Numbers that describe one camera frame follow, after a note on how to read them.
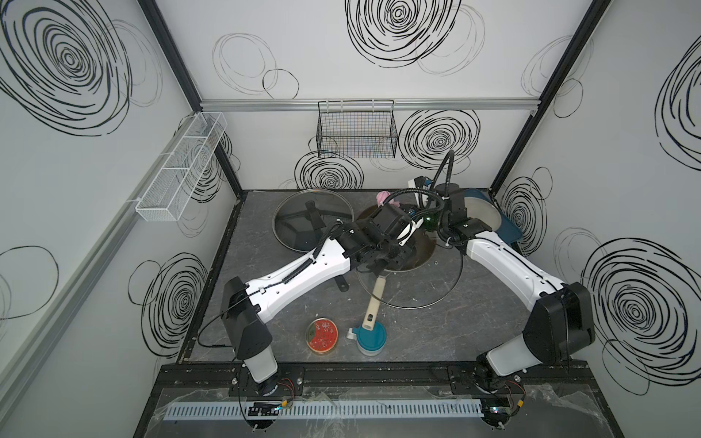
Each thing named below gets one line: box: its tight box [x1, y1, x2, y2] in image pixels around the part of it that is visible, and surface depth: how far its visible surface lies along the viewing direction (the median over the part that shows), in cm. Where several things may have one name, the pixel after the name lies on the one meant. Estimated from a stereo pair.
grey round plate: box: [463, 197, 503, 231], surface depth 114 cm
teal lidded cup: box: [346, 321, 388, 357], surface depth 75 cm
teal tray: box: [463, 188, 523, 244], surface depth 110 cm
